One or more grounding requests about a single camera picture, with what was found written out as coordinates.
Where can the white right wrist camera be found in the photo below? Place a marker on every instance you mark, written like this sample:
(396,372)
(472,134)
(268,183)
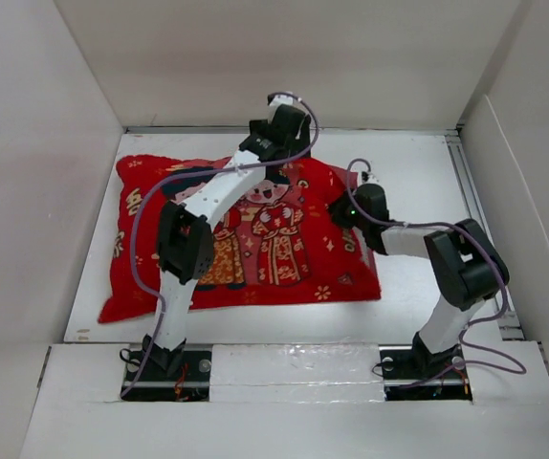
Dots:
(367,177)

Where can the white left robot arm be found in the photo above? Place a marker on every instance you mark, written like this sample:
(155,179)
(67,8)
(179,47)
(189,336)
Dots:
(185,238)

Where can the aluminium right side rail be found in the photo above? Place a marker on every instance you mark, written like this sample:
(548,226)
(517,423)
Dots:
(508,324)

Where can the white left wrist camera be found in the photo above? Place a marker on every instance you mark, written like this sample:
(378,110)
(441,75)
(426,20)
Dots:
(281,108)

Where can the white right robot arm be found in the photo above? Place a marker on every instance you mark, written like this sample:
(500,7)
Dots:
(467,268)

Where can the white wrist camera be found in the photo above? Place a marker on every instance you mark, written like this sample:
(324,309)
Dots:
(281,108)
(367,177)

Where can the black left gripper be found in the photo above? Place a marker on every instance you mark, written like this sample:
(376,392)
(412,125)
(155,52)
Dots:
(302,138)

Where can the red patterned pillowcase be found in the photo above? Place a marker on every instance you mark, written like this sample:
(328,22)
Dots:
(276,246)

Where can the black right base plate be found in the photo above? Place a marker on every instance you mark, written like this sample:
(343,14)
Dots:
(405,379)

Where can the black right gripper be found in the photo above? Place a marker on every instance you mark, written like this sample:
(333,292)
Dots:
(335,210)

